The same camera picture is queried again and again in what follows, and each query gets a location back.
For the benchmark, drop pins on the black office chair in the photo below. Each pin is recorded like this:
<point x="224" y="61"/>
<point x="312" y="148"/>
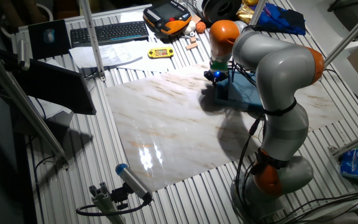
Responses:
<point x="353" y="4"/>

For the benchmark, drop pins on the blue tissue packet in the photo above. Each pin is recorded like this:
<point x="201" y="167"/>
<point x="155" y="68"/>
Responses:
<point x="354" y="163"/>

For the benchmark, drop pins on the tiny soccer ball toy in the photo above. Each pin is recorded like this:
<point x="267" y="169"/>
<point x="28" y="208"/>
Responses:
<point x="191" y="33"/>

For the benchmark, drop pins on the printed paper sheet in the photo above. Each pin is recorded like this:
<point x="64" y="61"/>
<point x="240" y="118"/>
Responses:
<point x="117" y="54"/>

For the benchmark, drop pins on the grey aluminium profile mount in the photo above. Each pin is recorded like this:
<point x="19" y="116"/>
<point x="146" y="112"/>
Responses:
<point x="104" y="202"/>

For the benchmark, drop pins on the gold foil bag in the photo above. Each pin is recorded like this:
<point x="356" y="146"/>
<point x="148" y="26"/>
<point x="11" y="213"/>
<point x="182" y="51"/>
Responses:
<point x="245" y="12"/>

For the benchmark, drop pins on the white marble pattern mat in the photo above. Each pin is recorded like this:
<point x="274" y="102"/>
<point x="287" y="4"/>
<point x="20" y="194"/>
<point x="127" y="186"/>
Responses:
<point x="166" y="124"/>

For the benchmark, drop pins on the black computer keyboard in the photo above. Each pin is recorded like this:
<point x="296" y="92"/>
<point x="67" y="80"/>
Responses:
<point x="110" y="32"/>

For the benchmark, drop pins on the blue cloth bag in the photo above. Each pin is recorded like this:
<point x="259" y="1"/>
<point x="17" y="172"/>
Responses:
<point x="281" y="18"/>

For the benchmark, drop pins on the green printed wrist adapter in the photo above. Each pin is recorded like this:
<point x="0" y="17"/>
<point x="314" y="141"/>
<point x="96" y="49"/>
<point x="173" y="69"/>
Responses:
<point x="219" y="66"/>

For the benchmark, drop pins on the small wooden block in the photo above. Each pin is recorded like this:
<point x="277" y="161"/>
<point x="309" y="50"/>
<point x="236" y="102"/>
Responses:
<point x="193" y="40"/>

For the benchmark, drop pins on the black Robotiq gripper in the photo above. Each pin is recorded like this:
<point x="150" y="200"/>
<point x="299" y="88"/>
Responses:
<point x="216" y="75"/>

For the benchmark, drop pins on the white round chair rim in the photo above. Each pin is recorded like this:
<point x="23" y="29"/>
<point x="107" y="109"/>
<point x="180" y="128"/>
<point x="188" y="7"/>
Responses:
<point x="47" y="11"/>

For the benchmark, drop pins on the silver depth camera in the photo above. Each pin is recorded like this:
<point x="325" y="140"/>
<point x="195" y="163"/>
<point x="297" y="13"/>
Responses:
<point x="23" y="54"/>

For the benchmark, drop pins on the orange black teach pendant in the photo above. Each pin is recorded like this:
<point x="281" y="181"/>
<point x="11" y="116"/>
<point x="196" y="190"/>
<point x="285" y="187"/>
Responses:
<point x="166" y="15"/>

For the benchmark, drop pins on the aluminium frame post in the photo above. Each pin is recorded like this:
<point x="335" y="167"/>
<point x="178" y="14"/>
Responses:
<point x="20" y="102"/>
<point x="257" y="12"/>
<point x="353" y="143"/>
<point x="92" y="37"/>
<point x="353" y="31"/>

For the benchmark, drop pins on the black filament spool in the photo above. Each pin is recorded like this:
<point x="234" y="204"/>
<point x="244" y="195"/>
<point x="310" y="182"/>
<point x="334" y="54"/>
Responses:
<point x="219" y="11"/>

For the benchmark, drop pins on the orange mini basketball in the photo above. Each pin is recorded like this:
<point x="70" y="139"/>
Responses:
<point x="200" y="27"/>

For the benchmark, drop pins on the white ball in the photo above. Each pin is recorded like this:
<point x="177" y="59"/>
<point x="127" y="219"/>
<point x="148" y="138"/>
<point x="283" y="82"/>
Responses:
<point x="189" y="28"/>

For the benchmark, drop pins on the beige cardboard block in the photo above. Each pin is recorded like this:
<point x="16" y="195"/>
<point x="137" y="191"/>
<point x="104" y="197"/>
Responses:
<point x="196" y="18"/>

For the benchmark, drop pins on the grey computer mouse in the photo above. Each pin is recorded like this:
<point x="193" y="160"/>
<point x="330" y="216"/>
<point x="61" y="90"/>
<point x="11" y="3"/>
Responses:
<point x="48" y="35"/>

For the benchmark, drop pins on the silver camera with blue cap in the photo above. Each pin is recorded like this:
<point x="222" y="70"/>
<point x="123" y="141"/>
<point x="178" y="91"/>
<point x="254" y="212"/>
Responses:
<point x="132" y="180"/>

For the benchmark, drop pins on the long wooden block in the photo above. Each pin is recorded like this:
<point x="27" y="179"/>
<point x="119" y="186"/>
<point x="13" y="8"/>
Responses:
<point x="192" y="46"/>

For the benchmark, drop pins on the plain white paper sheet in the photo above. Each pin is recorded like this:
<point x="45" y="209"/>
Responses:
<point x="154" y="63"/>

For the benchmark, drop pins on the yellow handheld game console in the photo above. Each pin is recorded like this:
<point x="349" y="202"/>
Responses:
<point x="161" y="53"/>

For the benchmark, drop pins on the black mouse pad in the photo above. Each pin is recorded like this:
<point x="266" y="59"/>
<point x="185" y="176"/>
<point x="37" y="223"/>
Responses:
<point x="37" y="46"/>

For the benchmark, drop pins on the blue drawer box housing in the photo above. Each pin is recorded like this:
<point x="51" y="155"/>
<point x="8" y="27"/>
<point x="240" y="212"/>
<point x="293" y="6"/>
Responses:
<point x="244" y="90"/>

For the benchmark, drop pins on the black monitor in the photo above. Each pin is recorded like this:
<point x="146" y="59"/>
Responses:
<point x="54" y="87"/>

